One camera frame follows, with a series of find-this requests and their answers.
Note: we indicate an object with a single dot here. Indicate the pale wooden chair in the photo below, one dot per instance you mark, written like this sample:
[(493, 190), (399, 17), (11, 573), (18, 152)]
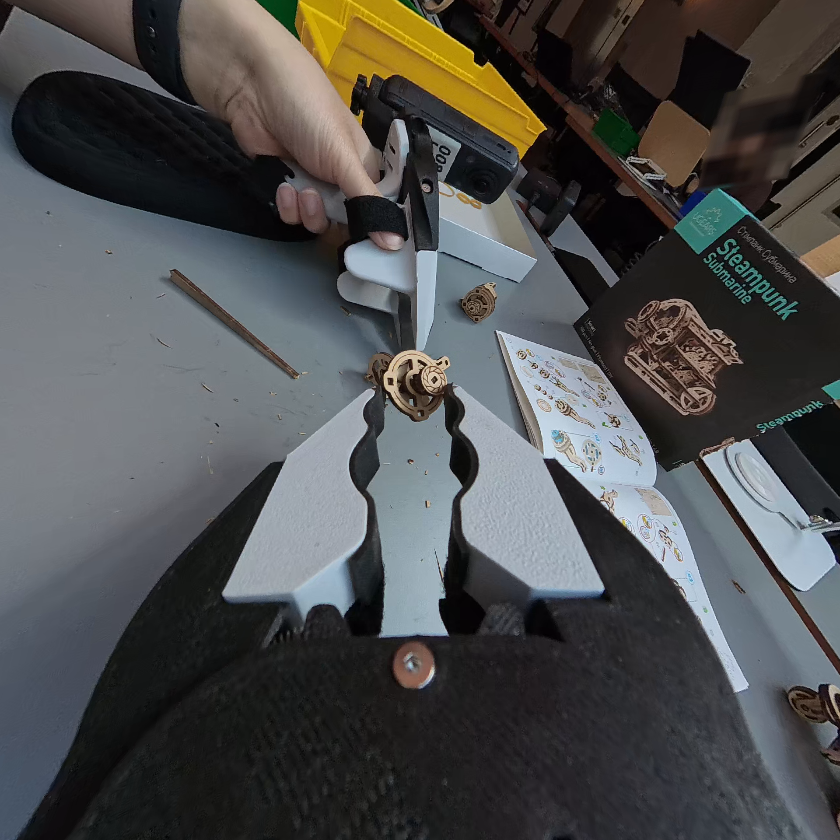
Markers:
[(676, 141)]

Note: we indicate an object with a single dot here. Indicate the white cardboard box lid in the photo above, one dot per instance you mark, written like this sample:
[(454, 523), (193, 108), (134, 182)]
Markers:
[(485, 243)]

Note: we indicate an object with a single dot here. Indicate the wooden background desk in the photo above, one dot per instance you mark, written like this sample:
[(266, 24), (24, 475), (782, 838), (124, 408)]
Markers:
[(646, 190)]

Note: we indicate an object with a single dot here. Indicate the green plastic crate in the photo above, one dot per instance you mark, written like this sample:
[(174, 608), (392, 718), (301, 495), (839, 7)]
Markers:
[(617, 131)]

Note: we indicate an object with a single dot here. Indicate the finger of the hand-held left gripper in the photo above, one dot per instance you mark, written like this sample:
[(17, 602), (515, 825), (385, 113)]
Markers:
[(377, 275), (425, 295)]

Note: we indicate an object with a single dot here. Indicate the large wooden gear assembly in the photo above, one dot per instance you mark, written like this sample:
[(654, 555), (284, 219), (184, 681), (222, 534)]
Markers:
[(817, 705)]

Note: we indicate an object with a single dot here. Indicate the black model kit box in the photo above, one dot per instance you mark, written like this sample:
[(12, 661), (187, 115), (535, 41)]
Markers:
[(709, 328)]

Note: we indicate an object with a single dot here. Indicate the small wooden drum assembly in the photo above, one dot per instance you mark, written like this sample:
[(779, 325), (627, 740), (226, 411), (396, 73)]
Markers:
[(478, 303)]

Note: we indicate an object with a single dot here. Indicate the black wrist band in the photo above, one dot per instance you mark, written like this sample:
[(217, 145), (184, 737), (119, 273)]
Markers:
[(161, 46)]

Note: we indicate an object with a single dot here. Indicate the person's left hand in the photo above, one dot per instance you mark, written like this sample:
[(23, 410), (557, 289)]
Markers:
[(282, 111)]

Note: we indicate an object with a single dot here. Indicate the wooden wheel frame with shaft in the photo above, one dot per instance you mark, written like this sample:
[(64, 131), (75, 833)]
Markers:
[(396, 387)]

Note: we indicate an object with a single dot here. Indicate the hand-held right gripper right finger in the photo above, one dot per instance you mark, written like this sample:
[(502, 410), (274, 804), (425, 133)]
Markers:
[(531, 525)]

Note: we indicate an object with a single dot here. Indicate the yellow plastic bin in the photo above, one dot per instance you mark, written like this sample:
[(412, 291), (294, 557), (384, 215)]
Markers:
[(407, 65)]

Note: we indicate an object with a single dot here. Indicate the thin wooden rings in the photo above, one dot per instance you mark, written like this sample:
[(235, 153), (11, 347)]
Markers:
[(474, 200)]

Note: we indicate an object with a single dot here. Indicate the thin wooden strip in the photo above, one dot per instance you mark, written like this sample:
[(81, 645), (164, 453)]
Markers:
[(229, 321)]

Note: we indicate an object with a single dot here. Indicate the illustrated instruction booklet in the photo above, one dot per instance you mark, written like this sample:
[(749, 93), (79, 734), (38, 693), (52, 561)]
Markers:
[(577, 407)]

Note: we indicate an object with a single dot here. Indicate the dark grey device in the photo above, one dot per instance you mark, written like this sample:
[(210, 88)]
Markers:
[(551, 197)]

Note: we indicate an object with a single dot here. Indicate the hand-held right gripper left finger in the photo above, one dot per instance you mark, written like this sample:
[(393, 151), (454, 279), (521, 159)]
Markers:
[(302, 525)]

